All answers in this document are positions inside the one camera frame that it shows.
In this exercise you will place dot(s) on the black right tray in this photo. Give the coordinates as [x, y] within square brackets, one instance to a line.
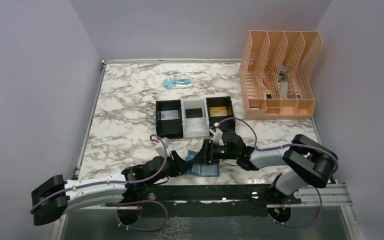
[222, 101]

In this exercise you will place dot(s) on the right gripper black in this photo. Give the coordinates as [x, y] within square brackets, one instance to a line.
[209, 147]

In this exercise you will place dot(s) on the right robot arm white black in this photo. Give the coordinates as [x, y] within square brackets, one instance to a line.
[311, 164]

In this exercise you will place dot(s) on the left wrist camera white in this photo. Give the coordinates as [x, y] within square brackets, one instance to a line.
[161, 147]

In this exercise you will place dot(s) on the blue leather card holder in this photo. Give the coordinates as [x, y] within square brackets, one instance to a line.
[204, 170]

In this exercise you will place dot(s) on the black tray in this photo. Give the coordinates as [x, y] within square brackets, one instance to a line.
[172, 129]
[222, 101]

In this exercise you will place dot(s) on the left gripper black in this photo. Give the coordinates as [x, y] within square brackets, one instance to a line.
[182, 166]

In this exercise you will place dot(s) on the blue blister pack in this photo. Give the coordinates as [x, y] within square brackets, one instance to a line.
[177, 83]

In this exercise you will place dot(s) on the orange plastic file organizer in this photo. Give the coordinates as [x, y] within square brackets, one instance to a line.
[265, 52]

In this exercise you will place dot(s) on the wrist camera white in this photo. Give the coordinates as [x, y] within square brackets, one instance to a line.
[161, 147]
[217, 133]

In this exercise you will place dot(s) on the grey item in organizer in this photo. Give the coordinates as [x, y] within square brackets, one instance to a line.
[283, 87]

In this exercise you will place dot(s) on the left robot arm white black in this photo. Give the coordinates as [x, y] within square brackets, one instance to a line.
[57, 196]

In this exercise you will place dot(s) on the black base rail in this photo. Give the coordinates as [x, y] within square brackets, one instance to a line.
[256, 193]

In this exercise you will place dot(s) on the silver card in left tray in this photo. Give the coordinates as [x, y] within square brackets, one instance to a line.
[166, 115]

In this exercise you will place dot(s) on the black left tray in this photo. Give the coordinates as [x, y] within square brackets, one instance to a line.
[172, 129]

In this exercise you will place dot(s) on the black card in middle tray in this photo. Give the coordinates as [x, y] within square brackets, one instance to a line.
[193, 113]

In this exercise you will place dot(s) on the white middle tray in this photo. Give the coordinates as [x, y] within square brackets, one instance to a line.
[195, 127]

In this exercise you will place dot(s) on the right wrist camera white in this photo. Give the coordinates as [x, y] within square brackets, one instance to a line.
[217, 133]

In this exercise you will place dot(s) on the gold card in right tray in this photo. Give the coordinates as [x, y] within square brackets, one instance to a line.
[220, 111]

